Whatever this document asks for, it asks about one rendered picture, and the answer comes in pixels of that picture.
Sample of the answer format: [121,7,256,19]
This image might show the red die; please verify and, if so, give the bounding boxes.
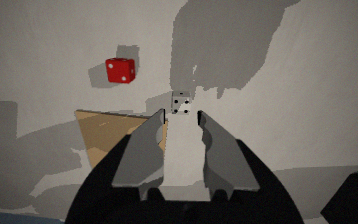
[105,58,136,84]

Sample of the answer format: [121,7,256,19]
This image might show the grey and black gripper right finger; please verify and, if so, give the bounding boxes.
[197,110,305,224]

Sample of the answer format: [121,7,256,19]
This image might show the tan flat mat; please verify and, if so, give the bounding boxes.
[75,110,168,169]

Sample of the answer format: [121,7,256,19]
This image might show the white die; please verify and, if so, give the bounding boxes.
[171,91,192,115]

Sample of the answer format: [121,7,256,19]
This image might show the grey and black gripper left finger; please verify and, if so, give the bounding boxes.
[64,108,165,224]

